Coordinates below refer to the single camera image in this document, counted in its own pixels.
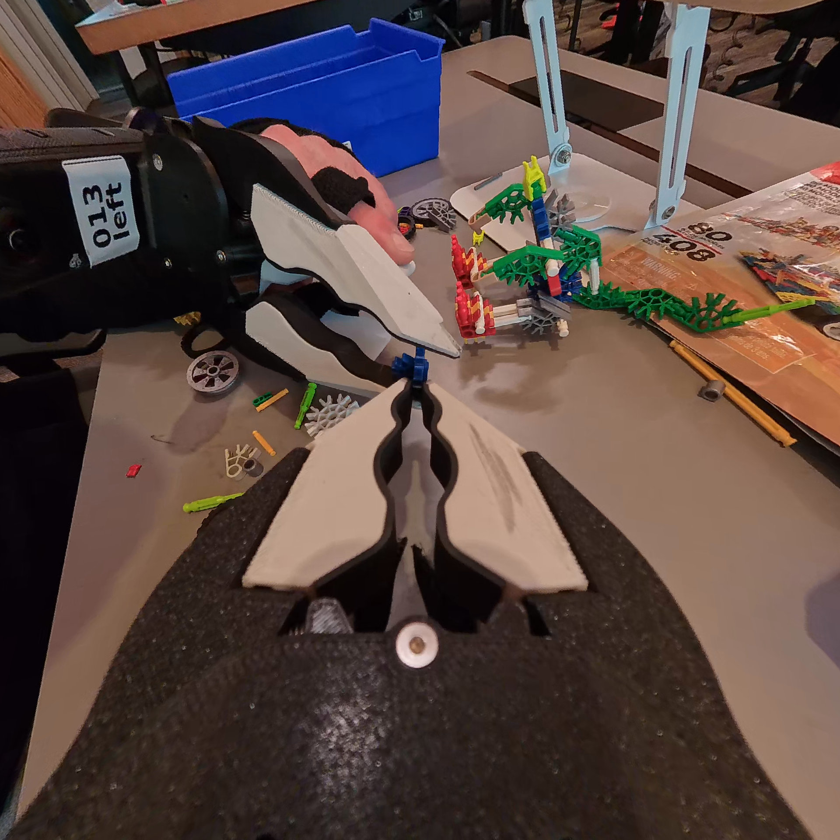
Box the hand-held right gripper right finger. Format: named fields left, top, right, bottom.
left=419, top=382, right=588, bottom=592

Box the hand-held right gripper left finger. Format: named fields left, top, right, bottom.
left=241, top=379, right=412, bottom=589

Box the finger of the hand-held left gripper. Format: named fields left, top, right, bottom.
left=244, top=290, right=399, bottom=389
left=249, top=182, right=463, bottom=361

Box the person's left hand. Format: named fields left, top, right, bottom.
left=258, top=123, right=417, bottom=268

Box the black knobby tyre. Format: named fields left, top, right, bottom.
left=180, top=322, right=231, bottom=358

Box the dark grey spoked wheel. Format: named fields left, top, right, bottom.
left=412, top=197, right=459, bottom=235

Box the silver spoked wheel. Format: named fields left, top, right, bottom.
left=185, top=350, right=242, bottom=396

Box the white snowflake connector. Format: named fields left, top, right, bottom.
left=303, top=392, right=362, bottom=439

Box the colourful construction toy model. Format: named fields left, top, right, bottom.
left=449, top=155, right=818, bottom=341

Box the blue plastic bin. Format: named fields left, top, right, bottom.
left=166, top=17, right=447, bottom=179

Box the wooden top desk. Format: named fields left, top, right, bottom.
left=74, top=0, right=421, bottom=56

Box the long yellow rod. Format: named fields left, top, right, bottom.
left=669, top=340, right=797, bottom=447

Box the orange red toy package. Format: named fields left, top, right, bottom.
left=598, top=161, right=840, bottom=458

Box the white wooden book stand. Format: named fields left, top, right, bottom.
left=449, top=0, right=716, bottom=253

